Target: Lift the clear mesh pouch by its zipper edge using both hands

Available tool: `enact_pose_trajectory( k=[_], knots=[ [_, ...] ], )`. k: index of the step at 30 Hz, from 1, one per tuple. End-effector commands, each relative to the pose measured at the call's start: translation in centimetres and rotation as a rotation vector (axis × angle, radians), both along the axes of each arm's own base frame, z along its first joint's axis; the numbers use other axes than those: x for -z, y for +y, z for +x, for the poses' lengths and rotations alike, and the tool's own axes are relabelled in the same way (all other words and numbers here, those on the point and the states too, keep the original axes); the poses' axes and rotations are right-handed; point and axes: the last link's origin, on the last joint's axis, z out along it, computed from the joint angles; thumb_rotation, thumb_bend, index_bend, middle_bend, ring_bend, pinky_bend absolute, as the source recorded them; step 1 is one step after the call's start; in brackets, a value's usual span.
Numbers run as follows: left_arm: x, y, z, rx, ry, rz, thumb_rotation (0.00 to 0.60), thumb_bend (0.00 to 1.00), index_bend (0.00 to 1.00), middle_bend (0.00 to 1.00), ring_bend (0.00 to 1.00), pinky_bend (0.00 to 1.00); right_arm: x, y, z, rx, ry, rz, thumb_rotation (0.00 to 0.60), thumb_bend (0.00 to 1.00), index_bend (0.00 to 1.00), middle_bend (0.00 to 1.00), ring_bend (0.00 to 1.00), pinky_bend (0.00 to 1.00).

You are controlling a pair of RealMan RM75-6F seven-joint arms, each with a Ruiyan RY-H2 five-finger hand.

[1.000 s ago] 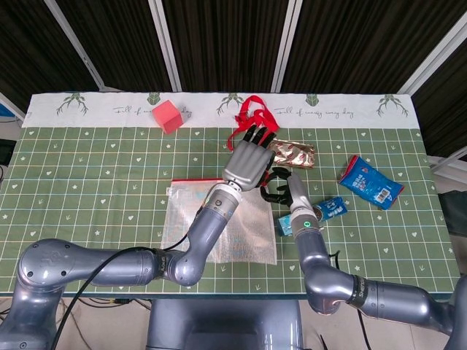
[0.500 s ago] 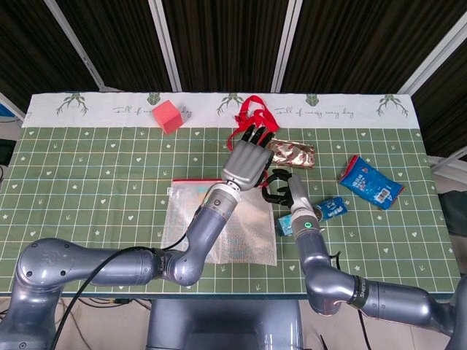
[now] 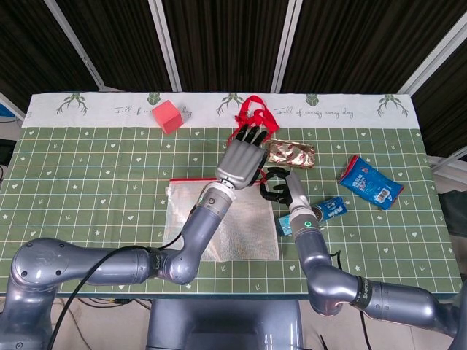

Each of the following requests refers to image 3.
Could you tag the blue snack bag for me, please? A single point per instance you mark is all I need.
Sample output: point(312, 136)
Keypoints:
point(368, 184)

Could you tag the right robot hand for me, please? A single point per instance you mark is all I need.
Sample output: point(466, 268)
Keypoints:
point(297, 191)

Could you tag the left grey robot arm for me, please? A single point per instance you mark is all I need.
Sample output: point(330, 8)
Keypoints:
point(120, 268)

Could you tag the red foam cube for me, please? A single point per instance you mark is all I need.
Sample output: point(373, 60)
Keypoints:
point(168, 116)

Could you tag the blue Oreo cookie box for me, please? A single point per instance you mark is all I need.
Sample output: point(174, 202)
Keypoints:
point(333, 209)

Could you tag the green grid tablecloth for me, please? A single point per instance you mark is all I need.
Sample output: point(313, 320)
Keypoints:
point(91, 182)

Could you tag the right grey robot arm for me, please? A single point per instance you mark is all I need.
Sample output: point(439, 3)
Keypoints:
point(328, 280)

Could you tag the white mesh bag red handles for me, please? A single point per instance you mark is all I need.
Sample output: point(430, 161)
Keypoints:
point(251, 233)

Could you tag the white frame post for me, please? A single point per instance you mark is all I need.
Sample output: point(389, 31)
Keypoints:
point(286, 47)
point(432, 58)
point(166, 47)
point(78, 47)

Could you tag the grey robot torso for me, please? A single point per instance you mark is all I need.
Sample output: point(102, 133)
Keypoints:
point(222, 324)

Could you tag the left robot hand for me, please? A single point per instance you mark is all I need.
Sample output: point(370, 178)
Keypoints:
point(241, 160)

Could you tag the gold foil snack packet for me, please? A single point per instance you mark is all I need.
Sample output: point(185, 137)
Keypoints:
point(292, 155)

